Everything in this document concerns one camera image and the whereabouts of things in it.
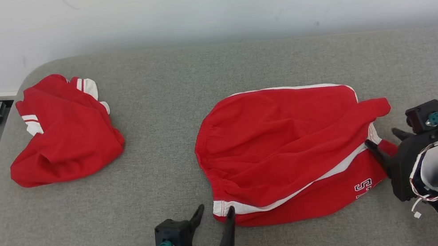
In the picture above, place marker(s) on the red Bulls 23 jersey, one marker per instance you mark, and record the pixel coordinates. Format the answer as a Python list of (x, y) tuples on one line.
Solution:
[(69, 140)]

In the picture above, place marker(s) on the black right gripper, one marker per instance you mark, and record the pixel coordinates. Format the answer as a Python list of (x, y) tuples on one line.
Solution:
[(401, 172)]

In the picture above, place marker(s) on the red shorts white trim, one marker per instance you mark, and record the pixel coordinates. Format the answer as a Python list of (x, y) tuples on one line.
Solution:
[(286, 147)]

